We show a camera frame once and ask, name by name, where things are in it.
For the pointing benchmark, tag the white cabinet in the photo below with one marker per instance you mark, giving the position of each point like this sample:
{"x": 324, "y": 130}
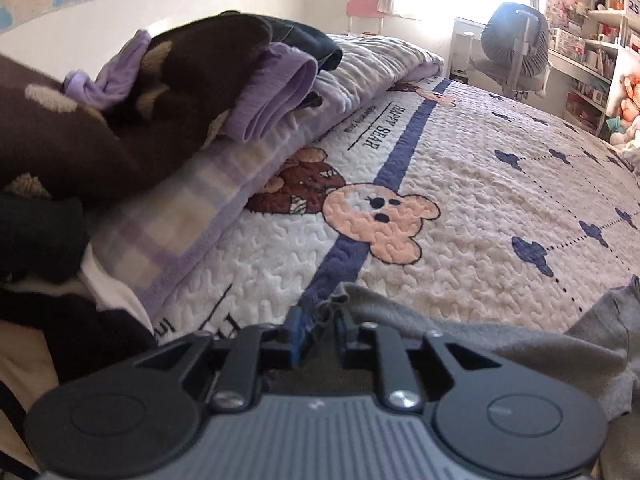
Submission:
{"x": 465, "y": 45}

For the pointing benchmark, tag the white cloth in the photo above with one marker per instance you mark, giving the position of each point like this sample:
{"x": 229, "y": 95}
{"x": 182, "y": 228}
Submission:
{"x": 115, "y": 285}

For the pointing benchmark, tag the white shelf unit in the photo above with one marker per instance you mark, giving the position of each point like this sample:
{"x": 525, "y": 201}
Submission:
{"x": 600, "y": 20}

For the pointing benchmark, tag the black and white garment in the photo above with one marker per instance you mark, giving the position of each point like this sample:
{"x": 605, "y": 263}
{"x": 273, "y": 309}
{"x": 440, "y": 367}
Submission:
{"x": 75, "y": 325}

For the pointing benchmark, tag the purple garment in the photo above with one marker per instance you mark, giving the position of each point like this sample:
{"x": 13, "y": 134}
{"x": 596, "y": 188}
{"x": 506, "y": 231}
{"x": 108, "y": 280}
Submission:
{"x": 280, "y": 90}

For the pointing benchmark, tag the grey long-sleeved top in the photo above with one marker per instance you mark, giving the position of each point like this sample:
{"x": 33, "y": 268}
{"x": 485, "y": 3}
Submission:
{"x": 500, "y": 340}

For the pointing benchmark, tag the white plush toy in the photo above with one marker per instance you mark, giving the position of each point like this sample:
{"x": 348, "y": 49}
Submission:
{"x": 627, "y": 132}

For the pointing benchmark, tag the white desk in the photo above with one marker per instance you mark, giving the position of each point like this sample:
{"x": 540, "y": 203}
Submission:
{"x": 580, "y": 72}

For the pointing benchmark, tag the grey office chair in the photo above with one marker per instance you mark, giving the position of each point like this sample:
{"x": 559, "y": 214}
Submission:
{"x": 515, "y": 45}

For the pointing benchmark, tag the dark green garment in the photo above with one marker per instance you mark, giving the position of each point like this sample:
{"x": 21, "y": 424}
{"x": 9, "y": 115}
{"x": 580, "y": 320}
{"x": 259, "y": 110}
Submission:
{"x": 35, "y": 235}

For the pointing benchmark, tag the folded plaid quilt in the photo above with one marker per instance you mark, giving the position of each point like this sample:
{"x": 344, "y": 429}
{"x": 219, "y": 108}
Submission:
{"x": 210, "y": 195}

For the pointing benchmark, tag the quilted bedspread with blue patches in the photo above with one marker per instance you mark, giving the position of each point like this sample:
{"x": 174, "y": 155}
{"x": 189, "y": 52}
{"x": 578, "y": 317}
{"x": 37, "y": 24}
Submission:
{"x": 475, "y": 200}

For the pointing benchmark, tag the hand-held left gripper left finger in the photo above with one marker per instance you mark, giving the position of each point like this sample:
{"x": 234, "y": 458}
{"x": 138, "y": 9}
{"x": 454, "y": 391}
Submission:
{"x": 296, "y": 337}

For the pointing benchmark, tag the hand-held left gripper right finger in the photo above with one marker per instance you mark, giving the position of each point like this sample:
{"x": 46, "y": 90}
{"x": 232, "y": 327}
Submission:
{"x": 342, "y": 340}

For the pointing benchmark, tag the pink chair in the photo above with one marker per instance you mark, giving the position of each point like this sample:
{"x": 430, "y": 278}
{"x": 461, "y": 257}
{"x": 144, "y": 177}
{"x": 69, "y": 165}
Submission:
{"x": 365, "y": 10}

